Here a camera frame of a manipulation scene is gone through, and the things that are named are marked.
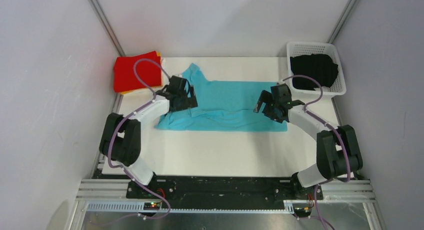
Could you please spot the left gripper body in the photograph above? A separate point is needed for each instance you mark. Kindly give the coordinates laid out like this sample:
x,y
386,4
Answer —
x,y
182,95

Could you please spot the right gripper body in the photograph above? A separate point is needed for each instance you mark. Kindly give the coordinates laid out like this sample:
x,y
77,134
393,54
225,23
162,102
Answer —
x,y
278,119

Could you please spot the cyan t-shirt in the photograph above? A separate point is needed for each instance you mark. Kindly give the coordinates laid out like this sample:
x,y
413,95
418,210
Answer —
x,y
222,106

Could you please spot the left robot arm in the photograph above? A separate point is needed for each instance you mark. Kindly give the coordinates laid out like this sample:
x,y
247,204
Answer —
x,y
121,138

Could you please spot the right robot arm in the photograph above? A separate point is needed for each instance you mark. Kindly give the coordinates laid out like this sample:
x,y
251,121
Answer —
x,y
337,148

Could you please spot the folded white t-shirt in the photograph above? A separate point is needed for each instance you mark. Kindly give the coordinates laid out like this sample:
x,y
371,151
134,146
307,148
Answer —
x,y
148,73

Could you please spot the folded orange t-shirt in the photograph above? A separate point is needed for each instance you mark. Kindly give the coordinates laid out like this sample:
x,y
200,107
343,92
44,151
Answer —
x,y
139,90

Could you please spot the white garment in basket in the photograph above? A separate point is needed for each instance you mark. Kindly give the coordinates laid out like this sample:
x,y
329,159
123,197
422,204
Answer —
x,y
323,88

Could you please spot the black t-shirt in basket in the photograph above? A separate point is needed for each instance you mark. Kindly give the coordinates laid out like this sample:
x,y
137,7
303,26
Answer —
x,y
319,67

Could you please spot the folded red t-shirt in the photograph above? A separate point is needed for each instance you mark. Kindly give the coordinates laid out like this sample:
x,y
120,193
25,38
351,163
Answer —
x,y
132,71

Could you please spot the white plastic basket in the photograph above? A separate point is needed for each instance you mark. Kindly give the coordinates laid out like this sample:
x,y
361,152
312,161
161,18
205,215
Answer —
x,y
297,48

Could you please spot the left controller board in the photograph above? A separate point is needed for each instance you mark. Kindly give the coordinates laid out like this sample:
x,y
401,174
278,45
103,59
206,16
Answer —
x,y
152,206

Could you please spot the controller board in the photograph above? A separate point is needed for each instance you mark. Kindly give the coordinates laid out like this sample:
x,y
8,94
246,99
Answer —
x,y
302,212
152,206

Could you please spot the right controller board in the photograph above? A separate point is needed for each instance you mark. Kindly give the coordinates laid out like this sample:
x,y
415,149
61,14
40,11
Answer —
x,y
302,212

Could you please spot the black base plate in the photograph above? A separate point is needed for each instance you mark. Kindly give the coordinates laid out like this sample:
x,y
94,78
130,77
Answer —
x,y
221,193

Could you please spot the aluminium frame rail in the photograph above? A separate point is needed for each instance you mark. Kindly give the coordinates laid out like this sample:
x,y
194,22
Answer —
x,y
102,204

